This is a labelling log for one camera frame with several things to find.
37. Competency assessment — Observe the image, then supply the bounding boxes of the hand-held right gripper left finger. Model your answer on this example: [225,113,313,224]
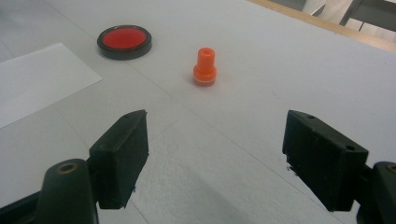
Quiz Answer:
[88,109,149,210]

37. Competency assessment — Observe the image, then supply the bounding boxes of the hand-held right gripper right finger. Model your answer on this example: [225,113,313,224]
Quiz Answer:
[282,109,370,213]

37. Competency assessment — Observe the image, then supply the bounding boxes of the round red ink pad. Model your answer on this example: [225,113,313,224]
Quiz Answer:
[96,24,153,61]

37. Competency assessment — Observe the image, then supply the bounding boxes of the orange stamp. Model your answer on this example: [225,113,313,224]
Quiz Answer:
[192,47,218,87]

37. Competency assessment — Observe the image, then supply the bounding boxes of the white paper sheet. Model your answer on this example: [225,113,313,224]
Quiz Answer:
[0,42,104,130]

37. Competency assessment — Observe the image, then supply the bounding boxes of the wooden table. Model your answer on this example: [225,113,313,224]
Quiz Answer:
[247,0,396,54]

